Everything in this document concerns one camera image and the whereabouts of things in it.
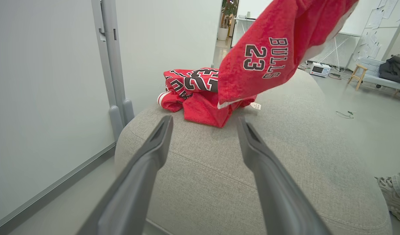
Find grey sneaker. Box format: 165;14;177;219
375;176;400;227

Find green potted plant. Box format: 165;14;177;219
221;0;239;30

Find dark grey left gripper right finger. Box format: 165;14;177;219
237;117;333;235

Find grey double partition post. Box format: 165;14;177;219
91;0;135;143

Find white table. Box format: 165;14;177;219
231;15;258;48

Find dark clothes pile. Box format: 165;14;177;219
378;54;400;85

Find white microwave oven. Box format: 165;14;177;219
309;62;331;78

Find light grey bench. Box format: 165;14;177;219
358;57;400;98

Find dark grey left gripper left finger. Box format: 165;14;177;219
76;114;174;235

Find grey fabric sofa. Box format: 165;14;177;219
115;69;393;235

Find white easel stand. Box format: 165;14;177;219
317;31;362;71

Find wooden stool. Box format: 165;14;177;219
347;64;369;91

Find grey partition bottom rail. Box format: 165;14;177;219
0;142;117;235

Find red basketball jersey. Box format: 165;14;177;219
157;68;257;128

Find red Bulls 23 shorts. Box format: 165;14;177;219
217;0;360;110

